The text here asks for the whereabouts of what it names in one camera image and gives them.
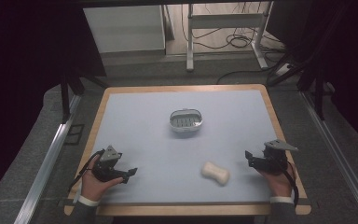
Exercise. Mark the black curtain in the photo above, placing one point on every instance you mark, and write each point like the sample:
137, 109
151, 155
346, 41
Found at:
34, 62
332, 59

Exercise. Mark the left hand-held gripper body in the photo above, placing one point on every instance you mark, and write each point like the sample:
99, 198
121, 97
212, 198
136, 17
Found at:
108, 164

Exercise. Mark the person's left hand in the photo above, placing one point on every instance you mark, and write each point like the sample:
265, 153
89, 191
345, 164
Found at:
94, 184

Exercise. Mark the person's right hand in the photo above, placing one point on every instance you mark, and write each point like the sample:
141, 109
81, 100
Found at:
280, 183

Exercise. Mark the white cabinet panel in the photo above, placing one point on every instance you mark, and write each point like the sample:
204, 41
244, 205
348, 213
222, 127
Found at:
125, 28

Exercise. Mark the white metal desk frame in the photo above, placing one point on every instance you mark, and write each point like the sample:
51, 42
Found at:
227, 31

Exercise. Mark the grey soap dish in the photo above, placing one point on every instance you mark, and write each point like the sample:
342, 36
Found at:
185, 119

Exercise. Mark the white power strip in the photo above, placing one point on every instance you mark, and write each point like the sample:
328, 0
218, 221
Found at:
282, 69

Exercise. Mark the light blue table mat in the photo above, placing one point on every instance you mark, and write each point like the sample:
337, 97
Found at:
183, 149

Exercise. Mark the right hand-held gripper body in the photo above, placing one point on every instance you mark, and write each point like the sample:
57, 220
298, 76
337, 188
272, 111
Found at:
272, 158

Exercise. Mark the white soap bar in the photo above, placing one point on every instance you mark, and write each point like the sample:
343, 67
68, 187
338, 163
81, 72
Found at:
215, 173

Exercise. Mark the aluminium rail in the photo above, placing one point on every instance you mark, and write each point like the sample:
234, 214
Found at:
48, 168
338, 155

